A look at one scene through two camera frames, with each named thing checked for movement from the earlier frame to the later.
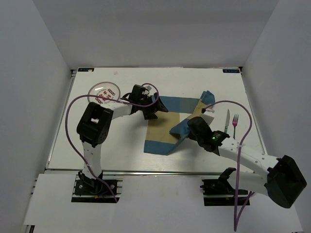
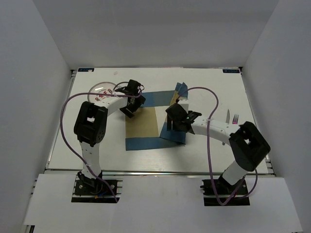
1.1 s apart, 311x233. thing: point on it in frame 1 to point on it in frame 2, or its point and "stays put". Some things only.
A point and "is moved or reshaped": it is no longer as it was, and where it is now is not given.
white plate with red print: x=104 y=89 stays put
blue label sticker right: x=231 y=70 stays put
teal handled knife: x=227 y=122 stays put
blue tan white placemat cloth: x=159 y=141 is moved or reshaped
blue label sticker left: x=85 y=69 stays put
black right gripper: x=191 y=135 to x=170 y=124
